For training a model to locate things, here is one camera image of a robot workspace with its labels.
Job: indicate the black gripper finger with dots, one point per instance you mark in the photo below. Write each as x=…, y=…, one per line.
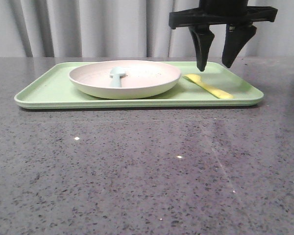
x=237, y=35
x=202, y=38

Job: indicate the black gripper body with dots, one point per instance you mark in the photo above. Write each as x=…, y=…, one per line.
x=214, y=12

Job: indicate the yellow fork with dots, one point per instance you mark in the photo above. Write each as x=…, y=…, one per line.
x=218, y=93

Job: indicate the beige round plate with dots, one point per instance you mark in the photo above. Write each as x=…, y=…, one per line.
x=141, y=79

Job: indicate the light blue spoon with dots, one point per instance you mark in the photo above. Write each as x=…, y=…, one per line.
x=117, y=73

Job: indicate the light green plastic tray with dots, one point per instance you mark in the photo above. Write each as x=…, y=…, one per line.
x=54, y=90

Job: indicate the grey pleated curtain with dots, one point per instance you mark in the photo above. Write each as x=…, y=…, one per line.
x=122, y=28

